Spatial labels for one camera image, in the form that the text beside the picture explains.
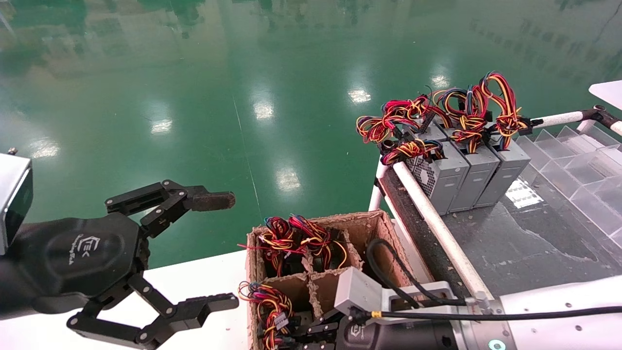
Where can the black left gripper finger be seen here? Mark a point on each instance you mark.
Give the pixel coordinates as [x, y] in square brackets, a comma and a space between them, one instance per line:
[214, 201]

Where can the short white frame pipe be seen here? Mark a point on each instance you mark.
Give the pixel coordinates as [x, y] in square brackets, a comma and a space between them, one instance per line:
[559, 118]

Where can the white board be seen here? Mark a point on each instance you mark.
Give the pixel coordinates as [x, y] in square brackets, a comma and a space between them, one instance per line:
[607, 93]

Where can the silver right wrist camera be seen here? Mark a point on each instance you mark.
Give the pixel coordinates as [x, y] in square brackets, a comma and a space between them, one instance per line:
[359, 291]

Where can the white frame leg pipe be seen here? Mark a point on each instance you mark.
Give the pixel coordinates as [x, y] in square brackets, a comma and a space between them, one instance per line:
[374, 201]

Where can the black pipe joint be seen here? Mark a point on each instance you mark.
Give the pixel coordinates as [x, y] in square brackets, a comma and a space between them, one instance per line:
[600, 114]

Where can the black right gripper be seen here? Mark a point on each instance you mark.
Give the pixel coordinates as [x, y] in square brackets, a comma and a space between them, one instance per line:
[403, 335]

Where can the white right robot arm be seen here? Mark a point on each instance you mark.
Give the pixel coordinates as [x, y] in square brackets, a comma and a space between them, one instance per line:
[559, 335]

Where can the brown cardboard divider box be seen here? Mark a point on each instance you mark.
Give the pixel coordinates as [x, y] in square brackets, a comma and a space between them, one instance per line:
[335, 287]

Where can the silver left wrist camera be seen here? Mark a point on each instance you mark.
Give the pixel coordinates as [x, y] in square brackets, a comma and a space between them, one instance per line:
[12, 199]

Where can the grey power supply with fan grill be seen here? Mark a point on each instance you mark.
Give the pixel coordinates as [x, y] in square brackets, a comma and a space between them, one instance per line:
[447, 180]

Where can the black pipe end cap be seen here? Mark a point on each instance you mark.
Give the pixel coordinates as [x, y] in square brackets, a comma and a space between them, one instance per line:
[387, 146]

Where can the clear acrylic divider tray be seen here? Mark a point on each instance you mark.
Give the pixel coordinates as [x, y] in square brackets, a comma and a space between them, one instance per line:
[573, 170]

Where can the black textured rail strip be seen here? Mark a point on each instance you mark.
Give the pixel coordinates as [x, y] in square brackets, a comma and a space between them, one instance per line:
[430, 243]

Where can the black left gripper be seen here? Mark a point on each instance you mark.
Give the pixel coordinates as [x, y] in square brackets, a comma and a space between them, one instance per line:
[73, 257]

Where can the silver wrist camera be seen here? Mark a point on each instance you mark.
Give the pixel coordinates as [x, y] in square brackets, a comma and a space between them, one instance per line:
[359, 291]
[12, 199]

